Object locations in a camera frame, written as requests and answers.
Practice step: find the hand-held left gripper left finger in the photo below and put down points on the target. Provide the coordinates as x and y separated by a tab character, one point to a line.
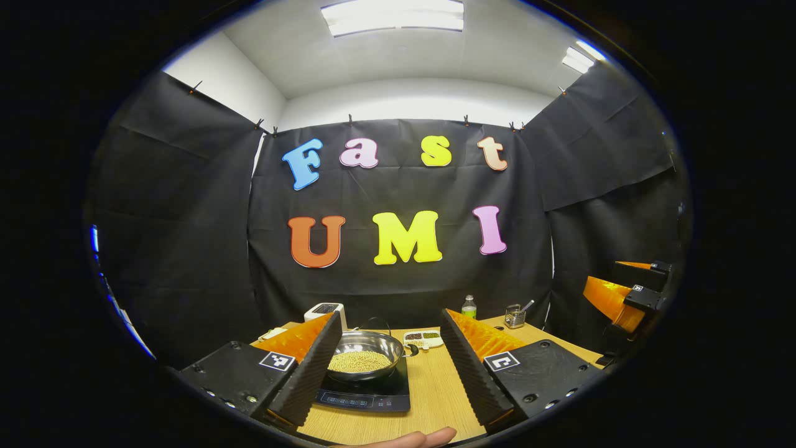
311	373

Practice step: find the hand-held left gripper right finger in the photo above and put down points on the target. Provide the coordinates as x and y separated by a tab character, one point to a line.
472	373

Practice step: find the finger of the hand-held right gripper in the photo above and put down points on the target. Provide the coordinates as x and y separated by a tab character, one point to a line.
606	295
640	277

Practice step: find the black induction cooktop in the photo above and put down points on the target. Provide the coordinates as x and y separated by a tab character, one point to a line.
373	398

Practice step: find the stainless steel pot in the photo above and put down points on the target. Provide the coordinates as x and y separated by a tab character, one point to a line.
373	342

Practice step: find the pile of soybeans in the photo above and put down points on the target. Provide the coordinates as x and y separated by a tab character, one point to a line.
360	362

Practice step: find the sandwich on white plate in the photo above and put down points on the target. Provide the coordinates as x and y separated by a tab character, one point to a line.
272	334

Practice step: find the white divided bean dish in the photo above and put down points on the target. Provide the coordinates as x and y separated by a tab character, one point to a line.
423	341

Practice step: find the green drink bottle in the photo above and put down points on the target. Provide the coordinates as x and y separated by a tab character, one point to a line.
469	309

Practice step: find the white toaster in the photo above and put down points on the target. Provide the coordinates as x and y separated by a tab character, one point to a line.
323	309

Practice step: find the metal mesh utensil holder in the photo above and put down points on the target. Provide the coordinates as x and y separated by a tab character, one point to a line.
514	318

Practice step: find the metal spoon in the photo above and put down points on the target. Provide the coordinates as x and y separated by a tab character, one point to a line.
528	305

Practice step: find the ceiling light panel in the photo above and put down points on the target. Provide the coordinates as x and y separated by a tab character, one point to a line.
583	57
392	17

